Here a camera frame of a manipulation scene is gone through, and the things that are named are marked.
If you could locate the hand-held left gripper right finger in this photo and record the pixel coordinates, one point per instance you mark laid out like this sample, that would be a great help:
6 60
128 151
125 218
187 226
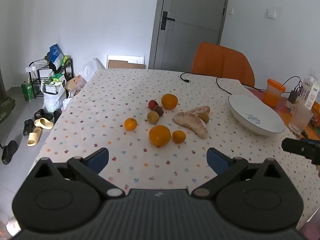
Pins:
217 160

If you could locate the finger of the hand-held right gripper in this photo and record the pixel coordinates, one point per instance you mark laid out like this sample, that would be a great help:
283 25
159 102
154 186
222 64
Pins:
295 147
310 140

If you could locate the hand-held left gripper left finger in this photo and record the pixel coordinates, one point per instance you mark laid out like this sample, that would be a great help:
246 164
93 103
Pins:
98 158

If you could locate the small olive green fruit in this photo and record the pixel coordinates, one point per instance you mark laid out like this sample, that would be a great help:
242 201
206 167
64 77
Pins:
205 118

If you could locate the long peeled pomelo segment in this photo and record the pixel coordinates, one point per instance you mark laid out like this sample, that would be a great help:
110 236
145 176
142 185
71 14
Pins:
190 123

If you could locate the white bowl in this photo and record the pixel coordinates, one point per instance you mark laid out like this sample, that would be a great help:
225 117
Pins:
252 116

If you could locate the short peeled pomelo segment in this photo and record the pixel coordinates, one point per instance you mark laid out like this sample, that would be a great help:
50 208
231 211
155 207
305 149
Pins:
200 110

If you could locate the large orange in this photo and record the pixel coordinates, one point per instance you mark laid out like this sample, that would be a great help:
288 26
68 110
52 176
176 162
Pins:
160 136

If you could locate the large olive green fruit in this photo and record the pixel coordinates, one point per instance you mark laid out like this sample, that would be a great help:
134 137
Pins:
153 117

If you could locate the clear plastic cup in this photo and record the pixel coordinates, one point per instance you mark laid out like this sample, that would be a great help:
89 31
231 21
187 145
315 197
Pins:
301 117

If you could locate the orange snack packet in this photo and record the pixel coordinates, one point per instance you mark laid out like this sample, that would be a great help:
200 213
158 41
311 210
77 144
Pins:
316 115

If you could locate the red table mat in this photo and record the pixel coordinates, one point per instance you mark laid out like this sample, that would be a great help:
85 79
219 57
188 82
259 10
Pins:
286 115

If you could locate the small tangerine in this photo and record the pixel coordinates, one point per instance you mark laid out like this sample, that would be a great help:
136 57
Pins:
179 136
130 124

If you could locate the black and white charger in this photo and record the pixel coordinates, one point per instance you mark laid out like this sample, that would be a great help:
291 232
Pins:
293 97

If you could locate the white milk carton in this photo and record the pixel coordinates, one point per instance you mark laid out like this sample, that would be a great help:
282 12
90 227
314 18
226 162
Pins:
308 92

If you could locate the orange lidded plastic jar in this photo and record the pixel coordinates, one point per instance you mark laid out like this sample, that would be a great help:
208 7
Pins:
273 93

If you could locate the beige slipper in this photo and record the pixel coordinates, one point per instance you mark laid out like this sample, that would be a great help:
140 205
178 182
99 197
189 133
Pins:
34 136
43 123

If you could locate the white floral tablecloth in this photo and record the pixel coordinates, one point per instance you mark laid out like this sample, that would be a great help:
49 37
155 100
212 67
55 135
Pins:
112 92

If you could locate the black slipper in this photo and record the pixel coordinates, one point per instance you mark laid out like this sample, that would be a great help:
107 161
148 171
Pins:
42 113
9 151
28 127

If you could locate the medium orange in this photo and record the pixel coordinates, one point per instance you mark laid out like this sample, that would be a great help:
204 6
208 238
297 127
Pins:
169 101

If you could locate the small brown fruit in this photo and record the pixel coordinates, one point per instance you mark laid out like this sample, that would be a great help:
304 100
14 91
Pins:
159 111

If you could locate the small red fruit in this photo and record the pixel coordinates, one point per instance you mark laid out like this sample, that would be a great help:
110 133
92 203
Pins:
152 104

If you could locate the white plastic bag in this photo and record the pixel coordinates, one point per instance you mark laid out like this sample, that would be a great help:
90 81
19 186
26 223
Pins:
51 97

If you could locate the brown paper bag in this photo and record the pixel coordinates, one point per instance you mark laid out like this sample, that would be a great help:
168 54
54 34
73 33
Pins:
75 83

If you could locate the clear plastic bag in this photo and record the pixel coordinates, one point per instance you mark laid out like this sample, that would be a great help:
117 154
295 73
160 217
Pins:
88 70

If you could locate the brown cardboard sheet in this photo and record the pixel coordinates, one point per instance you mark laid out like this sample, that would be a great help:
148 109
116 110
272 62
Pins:
122 64

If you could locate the orange chair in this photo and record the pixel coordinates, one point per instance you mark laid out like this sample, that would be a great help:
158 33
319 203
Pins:
220 62

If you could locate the green carton box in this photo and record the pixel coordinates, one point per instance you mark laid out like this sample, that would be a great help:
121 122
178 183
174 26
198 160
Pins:
27 91

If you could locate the black shoe rack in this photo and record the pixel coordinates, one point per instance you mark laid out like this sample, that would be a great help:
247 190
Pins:
37 80

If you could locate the green and white packet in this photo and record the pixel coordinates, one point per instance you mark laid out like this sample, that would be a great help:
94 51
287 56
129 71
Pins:
66 59

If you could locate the white board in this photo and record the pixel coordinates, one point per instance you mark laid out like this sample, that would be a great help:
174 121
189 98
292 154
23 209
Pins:
125 57

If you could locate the dark green bag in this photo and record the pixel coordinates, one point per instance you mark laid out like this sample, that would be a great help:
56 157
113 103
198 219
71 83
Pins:
6 107

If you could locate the blue and white bag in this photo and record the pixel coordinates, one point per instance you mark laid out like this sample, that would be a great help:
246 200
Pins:
55 53

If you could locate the grey door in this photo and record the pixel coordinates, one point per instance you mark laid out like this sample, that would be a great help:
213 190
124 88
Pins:
190 22

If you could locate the white wall switch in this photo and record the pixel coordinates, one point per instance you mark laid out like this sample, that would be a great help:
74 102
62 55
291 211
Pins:
271 13

